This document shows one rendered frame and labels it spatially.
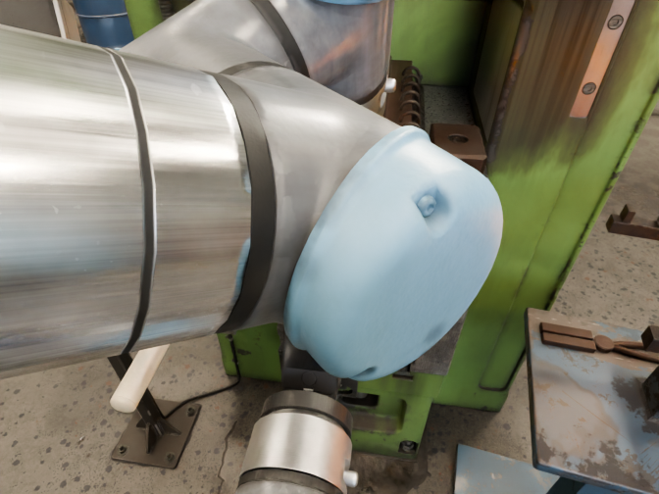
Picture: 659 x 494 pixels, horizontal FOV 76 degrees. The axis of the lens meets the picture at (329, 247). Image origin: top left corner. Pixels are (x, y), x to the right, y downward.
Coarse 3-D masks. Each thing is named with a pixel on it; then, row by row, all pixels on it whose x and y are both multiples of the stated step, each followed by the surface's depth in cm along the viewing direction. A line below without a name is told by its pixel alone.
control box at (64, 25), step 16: (0, 0) 56; (16, 0) 56; (32, 0) 57; (48, 0) 57; (64, 0) 60; (0, 16) 56; (16, 16) 57; (32, 16) 57; (48, 16) 57; (64, 16) 59; (48, 32) 58; (64, 32) 58
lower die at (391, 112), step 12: (396, 60) 98; (396, 72) 92; (408, 72) 92; (396, 84) 87; (396, 96) 82; (408, 96) 82; (396, 108) 78; (408, 108) 78; (396, 120) 74; (408, 120) 74
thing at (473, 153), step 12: (432, 132) 73; (444, 132) 73; (456, 132) 73; (468, 132) 73; (480, 132) 74; (444, 144) 69; (456, 144) 69; (468, 144) 69; (480, 144) 69; (456, 156) 67; (468, 156) 67; (480, 156) 67; (480, 168) 68
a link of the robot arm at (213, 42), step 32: (224, 0) 21; (256, 0) 21; (160, 32) 20; (192, 32) 20; (224, 32) 20; (256, 32) 20; (288, 32) 21; (192, 64) 17; (224, 64) 17; (288, 64) 22
